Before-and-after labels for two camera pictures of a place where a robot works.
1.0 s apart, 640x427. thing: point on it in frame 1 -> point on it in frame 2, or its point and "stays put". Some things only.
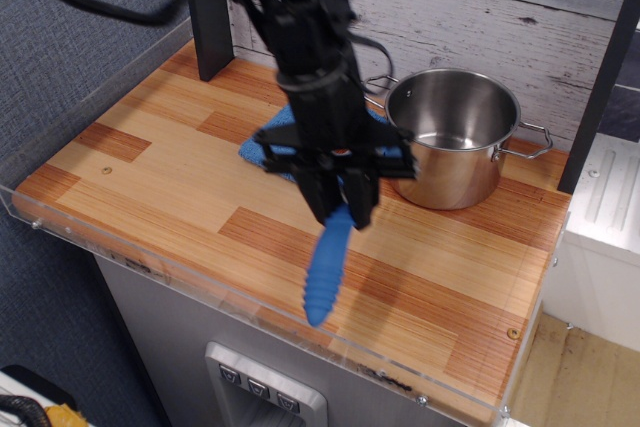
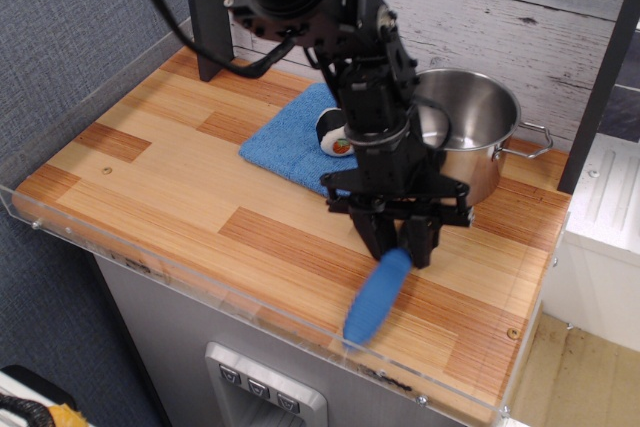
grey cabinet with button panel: x=210 y=362 stays put
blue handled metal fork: x=326 y=265 -> x=389 y=270
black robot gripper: x=333 y=147 -> x=396 y=179
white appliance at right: x=594 y=278 stays put
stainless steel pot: x=462 y=122 stays put
